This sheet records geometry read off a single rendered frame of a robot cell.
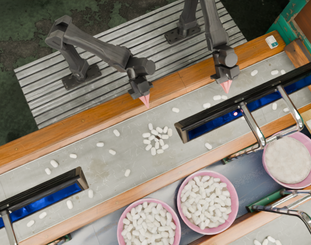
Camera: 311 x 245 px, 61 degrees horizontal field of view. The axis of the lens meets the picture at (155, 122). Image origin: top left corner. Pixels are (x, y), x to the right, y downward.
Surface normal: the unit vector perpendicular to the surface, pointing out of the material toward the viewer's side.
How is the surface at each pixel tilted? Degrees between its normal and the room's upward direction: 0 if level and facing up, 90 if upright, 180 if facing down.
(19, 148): 0
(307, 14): 90
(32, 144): 0
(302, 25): 90
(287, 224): 0
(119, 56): 19
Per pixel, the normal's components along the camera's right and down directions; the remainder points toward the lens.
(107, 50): 0.35, -0.14
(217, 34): 0.23, 0.25
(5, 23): 0.04, -0.25
